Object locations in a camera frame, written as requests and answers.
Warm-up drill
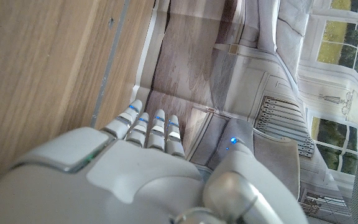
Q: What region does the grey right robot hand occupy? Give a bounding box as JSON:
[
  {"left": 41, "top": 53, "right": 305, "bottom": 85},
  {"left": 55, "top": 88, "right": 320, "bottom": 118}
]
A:
[{"left": 0, "top": 99, "right": 309, "bottom": 224}]

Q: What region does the printed room backdrop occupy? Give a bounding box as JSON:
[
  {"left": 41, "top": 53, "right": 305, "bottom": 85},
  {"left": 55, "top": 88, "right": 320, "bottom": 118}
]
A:
[{"left": 132, "top": 0, "right": 358, "bottom": 224}]

